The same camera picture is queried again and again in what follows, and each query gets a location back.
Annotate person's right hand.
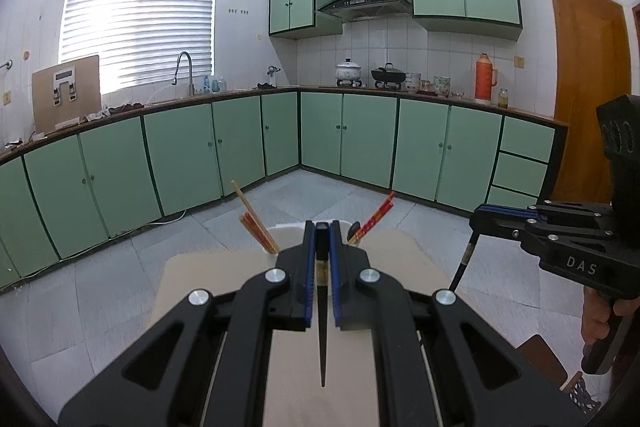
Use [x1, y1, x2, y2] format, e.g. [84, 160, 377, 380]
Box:
[581, 288, 640, 348]

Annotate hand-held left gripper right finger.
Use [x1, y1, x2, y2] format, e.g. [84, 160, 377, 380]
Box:
[328, 220, 585, 427]

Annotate black chopstick gold band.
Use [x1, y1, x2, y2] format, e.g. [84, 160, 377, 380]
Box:
[448, 231, 477, 294]

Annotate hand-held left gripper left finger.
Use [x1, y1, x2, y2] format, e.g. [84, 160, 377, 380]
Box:
[58, 220, 318, 427]

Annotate wooden stool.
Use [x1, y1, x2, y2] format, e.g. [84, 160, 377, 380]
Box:
[515, 333, 572, 389]

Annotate white plastic utensil holder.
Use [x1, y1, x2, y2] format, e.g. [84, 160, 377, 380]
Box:
[261, 219, 365, 264]

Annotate black range hood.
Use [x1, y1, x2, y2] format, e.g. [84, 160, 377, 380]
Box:
[316, 0, 414, 24]

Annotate green lower kitchen cabinets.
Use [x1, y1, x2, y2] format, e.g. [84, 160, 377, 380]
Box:
[0, 88, 568, 293]

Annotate red handled bamboo chopstick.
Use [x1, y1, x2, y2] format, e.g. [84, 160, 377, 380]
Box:
[348, 190, 397, 242]
[350, 202, 396, 245]

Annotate dark kitchen countertop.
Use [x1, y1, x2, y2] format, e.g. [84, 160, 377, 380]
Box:
[0, 83, 569, 158]

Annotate brown cardboard board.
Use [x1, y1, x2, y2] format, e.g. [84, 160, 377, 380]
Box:
[31, 55, 102, 134]

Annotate wooden door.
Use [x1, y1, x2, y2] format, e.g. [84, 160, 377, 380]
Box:
[547, 0, 635, 208]

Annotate dark plastic basket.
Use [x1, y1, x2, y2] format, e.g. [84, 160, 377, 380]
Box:
[567, 371, 603, 415]

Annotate white window blinds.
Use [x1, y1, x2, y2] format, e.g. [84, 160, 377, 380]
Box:
[58, 0, 222, 94]

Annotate white cooking pot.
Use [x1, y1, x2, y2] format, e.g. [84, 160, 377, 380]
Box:
[335, 58, 363, 86]

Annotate black chopstick red patterned handle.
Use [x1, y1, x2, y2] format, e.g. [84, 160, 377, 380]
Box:
[316, 221, 331, 389]

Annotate metal kitchen faucet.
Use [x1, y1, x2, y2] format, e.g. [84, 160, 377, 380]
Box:
[172, 51, 197, 98]

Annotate white floor cable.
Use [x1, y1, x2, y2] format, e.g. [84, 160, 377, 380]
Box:
[112, 208, 187, 238]

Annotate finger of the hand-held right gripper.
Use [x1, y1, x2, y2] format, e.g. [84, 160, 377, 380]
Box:
[470, 207, 616, 253]
[477, 202, 612, 212]

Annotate orange thermos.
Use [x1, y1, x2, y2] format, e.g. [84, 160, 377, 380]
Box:
[474, 52, 500, 104]

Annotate black wok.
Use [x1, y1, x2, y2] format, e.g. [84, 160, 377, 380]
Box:
[370, 63, 409, 88]

